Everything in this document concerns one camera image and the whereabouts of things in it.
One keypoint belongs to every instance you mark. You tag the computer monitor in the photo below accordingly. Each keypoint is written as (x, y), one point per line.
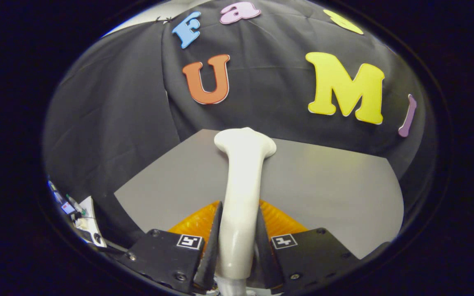
(67, 207)

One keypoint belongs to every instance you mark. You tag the black backdrop cloth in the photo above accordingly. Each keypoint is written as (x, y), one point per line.
(117, 123)

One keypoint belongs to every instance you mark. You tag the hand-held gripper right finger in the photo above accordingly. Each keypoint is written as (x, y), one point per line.
(266, 259)

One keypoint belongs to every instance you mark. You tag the row of backdrop clips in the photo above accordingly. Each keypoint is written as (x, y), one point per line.
(158, 19)

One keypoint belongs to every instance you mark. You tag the white desk device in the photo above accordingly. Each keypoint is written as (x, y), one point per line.
(91, 218)

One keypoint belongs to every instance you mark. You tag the grey drawer cabinet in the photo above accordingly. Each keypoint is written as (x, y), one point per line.
(323, 185)

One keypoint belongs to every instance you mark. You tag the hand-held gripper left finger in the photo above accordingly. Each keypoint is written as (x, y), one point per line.
(214, 246)

